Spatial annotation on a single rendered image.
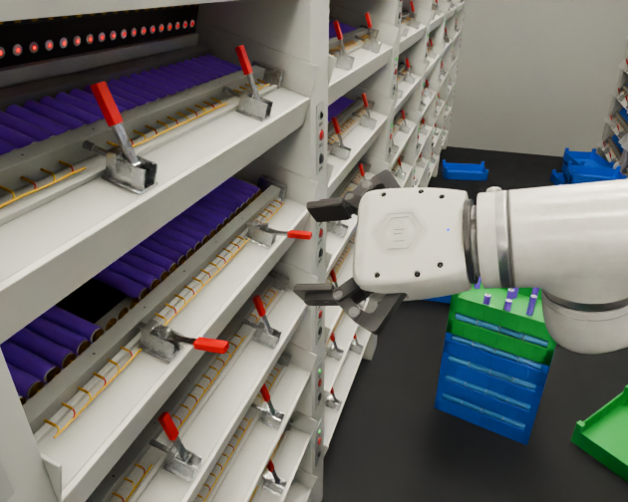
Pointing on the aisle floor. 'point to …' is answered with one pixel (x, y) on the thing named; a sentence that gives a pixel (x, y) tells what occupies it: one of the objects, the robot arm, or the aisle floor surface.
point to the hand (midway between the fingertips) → (314, 251)
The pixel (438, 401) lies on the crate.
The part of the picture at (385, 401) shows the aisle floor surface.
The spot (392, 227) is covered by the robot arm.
